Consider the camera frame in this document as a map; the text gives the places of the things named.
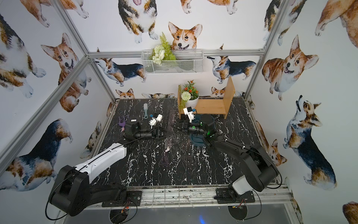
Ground clear straight stencil ruler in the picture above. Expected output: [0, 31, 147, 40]
[167, 111, 177, 135]

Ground teal plastic storage box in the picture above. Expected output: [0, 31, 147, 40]
[189, 114, 215, 147]

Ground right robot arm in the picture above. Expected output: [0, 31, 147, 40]
[173, 114, 280, 195]

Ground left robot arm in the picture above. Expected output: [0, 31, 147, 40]
[47, 124, 167, 217]

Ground teal cleaning brush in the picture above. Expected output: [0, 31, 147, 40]
[143, 103, 149, 119]

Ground potted flower white pot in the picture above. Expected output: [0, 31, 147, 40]
[179, 80, 200, 109]

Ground purple pink garden rake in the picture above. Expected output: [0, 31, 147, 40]
[118, 116, 129, 132]

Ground wooden desk shelf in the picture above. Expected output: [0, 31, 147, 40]
[195, 77, 235, 119]

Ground green fern white flowers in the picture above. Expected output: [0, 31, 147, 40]
[149, 33, 176, 65]

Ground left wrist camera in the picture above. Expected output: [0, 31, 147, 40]
[149, 113, 163, 127]

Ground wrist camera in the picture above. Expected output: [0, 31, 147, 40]
[149, 113, 163, 127]
[183, 107, 196, 123]

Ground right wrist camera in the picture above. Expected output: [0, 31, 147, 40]
[183, 107, 196, 123]

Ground white wire wall basket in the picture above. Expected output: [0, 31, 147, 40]
[141, 50, 204, 74]

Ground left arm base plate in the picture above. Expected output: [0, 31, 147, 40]
[102, 190, 142, 207]

